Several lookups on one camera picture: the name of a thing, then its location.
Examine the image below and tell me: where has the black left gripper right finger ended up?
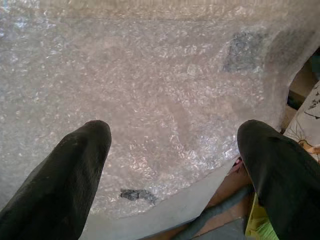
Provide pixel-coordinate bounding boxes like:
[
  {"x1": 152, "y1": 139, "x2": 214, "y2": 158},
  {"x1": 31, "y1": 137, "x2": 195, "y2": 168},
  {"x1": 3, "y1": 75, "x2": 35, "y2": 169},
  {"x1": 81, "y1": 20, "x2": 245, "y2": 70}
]
[{"x1": 236, "y1": 119, "x2": 320, "y2": 240}]

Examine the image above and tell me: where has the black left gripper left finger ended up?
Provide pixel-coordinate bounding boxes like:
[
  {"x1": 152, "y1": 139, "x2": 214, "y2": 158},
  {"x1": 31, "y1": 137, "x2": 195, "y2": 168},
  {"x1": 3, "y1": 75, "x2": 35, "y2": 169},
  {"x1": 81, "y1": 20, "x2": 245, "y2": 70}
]
[{"x1": 0, "y1": 119, "x2": 112, "y2": 240}]

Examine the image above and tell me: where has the yellow-green cloth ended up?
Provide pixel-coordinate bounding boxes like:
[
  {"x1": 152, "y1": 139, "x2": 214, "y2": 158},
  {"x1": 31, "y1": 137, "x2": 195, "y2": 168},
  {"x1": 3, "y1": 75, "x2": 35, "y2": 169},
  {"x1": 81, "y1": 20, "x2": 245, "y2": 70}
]
[{"x1": 244, "y1": 192, "x2": 280, "y2": 240}]

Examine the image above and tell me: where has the white cloth with black print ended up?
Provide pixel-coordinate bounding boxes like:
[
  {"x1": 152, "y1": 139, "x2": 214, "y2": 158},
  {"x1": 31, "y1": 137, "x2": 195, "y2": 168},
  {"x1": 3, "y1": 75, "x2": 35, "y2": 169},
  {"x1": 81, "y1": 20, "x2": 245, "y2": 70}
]
[{"x1": 283, "y1": 81, "x2": 320, "y2": 163}]

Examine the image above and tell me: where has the grey cloth strip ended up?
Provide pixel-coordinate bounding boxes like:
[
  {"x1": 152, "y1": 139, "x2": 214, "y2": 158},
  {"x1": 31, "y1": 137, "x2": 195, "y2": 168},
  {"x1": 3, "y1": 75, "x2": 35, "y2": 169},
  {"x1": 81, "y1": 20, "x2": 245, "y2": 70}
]
[{"x1": 172, "y1": 186, "x2": 255, "y2": 240}]

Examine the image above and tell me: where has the brown cardboard box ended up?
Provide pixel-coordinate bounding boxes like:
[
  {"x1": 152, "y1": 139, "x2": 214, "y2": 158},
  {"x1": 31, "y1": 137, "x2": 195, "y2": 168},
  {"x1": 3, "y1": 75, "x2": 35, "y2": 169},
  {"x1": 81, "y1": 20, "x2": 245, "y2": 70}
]
[{"x1": 281, "y1": 47, "x2": 320, "y2": 133}]

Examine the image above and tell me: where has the clear bubble wrap sheet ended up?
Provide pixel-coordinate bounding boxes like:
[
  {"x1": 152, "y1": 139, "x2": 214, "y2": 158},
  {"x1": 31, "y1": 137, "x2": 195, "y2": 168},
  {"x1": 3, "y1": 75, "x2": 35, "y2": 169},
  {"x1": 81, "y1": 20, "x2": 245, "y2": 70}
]
[{"x1": 0, "y1": 0, "x2": 320, "y2": 220}]

